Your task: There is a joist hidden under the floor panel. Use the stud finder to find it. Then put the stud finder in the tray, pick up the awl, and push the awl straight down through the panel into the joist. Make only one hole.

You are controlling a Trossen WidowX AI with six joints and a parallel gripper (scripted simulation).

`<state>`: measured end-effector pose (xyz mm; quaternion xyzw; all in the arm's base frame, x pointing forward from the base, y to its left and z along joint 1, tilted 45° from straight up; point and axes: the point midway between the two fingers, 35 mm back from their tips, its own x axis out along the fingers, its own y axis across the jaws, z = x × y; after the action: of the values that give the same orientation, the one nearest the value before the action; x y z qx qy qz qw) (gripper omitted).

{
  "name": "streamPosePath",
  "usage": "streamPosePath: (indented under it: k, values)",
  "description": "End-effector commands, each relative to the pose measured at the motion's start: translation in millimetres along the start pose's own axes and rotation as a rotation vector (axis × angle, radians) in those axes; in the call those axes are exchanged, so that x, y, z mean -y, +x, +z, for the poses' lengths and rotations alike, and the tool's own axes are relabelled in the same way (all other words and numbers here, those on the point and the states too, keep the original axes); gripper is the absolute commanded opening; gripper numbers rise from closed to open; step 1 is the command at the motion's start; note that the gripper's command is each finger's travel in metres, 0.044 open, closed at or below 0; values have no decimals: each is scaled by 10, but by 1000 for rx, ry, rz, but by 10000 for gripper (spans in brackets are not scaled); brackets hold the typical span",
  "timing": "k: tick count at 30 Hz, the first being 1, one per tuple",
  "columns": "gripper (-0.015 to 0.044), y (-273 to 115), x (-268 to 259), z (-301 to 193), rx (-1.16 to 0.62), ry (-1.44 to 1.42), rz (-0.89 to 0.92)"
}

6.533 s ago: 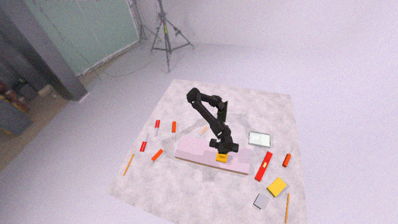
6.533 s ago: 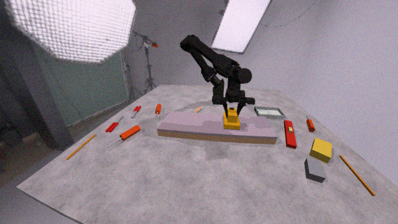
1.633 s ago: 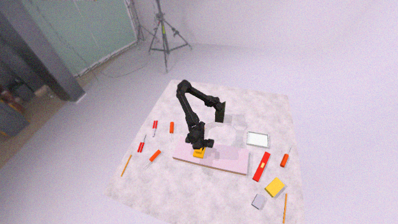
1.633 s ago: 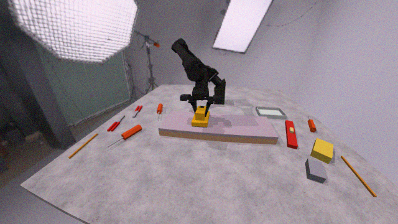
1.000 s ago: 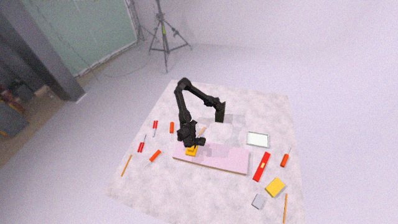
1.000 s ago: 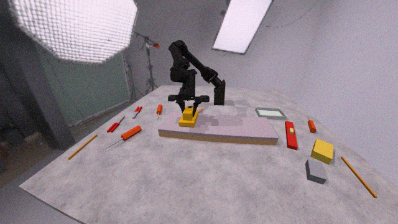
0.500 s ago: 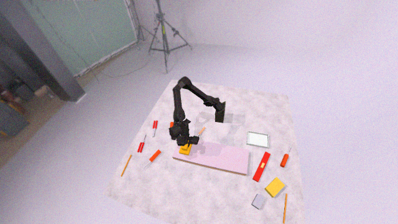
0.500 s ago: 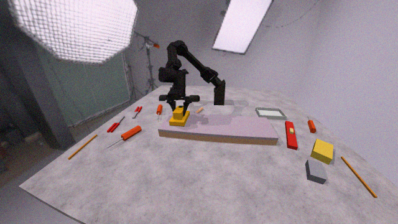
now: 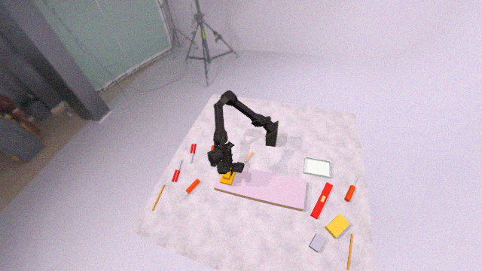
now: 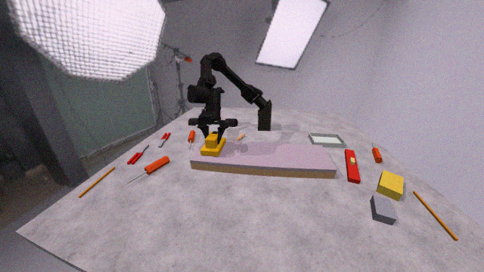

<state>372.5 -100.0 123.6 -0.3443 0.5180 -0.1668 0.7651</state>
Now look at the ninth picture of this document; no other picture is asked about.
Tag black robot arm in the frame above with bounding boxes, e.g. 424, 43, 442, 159
207, 90, 277, 174

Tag white shallow tray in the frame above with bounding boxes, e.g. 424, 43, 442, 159
304, 157, 331, 178

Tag pale pink panel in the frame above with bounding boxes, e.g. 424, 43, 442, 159
214, 167, 307, 212

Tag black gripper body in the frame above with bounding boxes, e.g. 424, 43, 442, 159
210, 154, 244, 173

